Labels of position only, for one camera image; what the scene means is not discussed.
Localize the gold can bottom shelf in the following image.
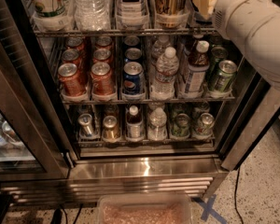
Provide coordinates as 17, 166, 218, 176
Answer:
103, 116, 119, 140

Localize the white labelled tea bottle top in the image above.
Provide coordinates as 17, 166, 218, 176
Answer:
117, 0, 147, 30

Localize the orange tall can top shelf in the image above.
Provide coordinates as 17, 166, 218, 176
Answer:
155, 0, 186, 28

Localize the red soda can back left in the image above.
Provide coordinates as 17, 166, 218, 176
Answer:
65, 37, 85, 51

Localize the tea bottle middle shelf front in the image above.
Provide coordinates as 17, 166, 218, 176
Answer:
181, 40, 209, 94

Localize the red soda can middle left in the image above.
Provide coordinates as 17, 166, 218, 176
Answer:
62, 49, 82, 67

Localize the tea bottle shelf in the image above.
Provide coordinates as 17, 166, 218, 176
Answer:
181, 40, 209, 94
126, 105, 143, 139

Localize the green can bottom shelf right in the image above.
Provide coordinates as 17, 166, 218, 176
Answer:
193, 113, 215, 138

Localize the blue pepsi can middle shelf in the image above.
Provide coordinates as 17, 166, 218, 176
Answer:
123, 62, 144, 95

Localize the black cables left floor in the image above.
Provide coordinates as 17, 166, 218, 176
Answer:
49, 203, 84, 224

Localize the green can middle shelf front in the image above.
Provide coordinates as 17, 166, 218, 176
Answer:
208, 60, 237, 92

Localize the water bottle bottom shelf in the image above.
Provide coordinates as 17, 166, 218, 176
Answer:
147, 107, 167, 141

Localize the green can middle shelf back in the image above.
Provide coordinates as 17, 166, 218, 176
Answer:
207, 46, 229, 76

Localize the red soda can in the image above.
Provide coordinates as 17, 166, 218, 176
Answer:
65, 37, 85, 51
91, 63, 115, 95
92, 49, 113, 64
58, 63, 86, 97
95, 35, 113, 50
62, 49, 82, 67

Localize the tea bottle bottom shelf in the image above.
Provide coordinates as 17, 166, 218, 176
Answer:
126, 105, 143, 139

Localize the stainless steel fridge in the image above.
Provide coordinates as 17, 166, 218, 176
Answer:
0, 0, 280, 205

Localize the clear plastic bin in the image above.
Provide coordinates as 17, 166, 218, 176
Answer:
96, 192, 193, 224

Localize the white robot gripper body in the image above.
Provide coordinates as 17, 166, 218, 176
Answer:
212, 0, 280, 88

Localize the water bottle middle shelf front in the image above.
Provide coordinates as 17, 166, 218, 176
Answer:
152, 47, 179, 101

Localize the water bottle middle shelf back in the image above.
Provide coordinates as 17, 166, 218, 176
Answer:
151, 35, 171, 63

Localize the black power cable right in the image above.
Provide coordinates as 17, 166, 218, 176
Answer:
232, 167, 245, 224

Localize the fridge glass door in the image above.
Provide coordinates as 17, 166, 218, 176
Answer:
0, 25, 69, 182

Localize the silver can bottom shelf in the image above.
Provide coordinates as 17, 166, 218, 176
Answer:
77, 113, 94, 136

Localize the pepsi can middle shelf back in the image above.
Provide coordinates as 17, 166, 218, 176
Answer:
123, 35, 141, 49

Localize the clear water bottle top shelf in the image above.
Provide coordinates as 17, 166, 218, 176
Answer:
74, 0, 110, 31

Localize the green can bottom shelf left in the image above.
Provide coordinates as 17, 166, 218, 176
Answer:
171, 113, 189, 138

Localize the red soda can front left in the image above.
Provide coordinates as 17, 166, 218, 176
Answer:
58, 63, 86, 97

